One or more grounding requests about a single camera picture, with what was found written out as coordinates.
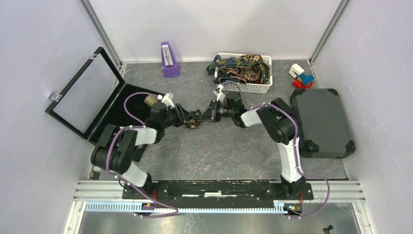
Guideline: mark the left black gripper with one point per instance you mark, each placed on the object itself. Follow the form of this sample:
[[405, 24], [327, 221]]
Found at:
[[185, 115]]

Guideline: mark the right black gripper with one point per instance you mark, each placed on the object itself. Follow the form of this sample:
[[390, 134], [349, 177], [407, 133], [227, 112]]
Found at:
[[206, 116]]

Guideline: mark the black gold floral tie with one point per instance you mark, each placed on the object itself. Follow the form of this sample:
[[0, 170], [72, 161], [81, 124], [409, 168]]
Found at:
[[192, 121]]

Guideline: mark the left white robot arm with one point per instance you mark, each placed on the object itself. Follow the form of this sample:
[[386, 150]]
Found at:
[[119, 149]]

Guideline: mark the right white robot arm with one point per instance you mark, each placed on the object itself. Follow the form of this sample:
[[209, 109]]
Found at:
[[280, 122]]

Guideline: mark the pile of patterned ties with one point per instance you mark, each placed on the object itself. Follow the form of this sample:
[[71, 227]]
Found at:
[[248, 68]]

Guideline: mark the rolled gold tie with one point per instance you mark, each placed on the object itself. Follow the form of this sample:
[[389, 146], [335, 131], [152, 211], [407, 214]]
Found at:
[[151, 100]]

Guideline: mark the purple metronome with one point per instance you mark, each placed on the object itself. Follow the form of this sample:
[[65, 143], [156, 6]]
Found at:
[[170, 66]]

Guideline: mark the black display box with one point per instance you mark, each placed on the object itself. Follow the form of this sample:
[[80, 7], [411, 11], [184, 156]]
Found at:
[[97, 95]]

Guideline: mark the white perforated basket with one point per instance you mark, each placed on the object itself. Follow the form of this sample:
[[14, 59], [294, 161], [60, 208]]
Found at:
[[249, 88]]

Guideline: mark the colourful toy blocks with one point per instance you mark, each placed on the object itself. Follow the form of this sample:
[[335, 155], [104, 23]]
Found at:
[[300, 79]]

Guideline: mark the dark grey hard case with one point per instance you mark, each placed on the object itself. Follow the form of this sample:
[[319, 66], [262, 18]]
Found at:
[[325, 131]]

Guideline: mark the small black knob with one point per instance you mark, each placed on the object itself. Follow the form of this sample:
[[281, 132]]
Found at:
[[328, 229]]

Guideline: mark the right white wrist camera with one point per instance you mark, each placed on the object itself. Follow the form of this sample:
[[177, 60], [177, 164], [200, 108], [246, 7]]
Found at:
[[218, 92]]

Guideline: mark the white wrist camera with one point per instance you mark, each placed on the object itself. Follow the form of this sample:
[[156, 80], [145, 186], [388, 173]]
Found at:
[[218, 92], [167, 100]]

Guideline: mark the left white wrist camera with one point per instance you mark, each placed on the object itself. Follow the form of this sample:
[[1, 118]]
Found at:
[[167, 100]]

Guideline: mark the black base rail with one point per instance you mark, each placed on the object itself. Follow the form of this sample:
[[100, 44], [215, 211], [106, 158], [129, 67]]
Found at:
[[219, 194]]

